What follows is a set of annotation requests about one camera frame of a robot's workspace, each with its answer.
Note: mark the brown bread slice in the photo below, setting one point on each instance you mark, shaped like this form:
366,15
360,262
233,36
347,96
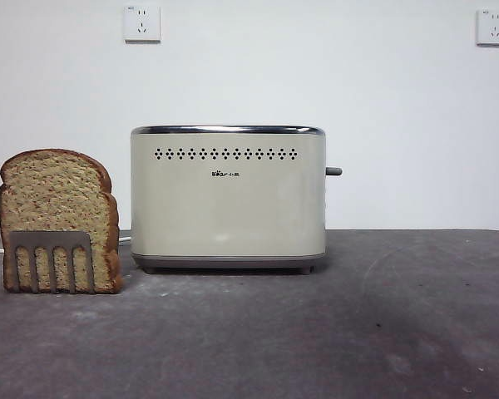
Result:
54,187

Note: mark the grey toaster lever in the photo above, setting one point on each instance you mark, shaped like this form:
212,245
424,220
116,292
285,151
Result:
334,171

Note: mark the white wall socket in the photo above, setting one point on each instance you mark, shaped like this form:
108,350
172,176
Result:
494,27
142,24

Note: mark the silver metal toast rack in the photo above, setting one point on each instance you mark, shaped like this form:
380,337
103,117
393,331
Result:
45,239

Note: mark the cream toaster with chrome rim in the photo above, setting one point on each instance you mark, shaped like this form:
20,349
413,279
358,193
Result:
228,208

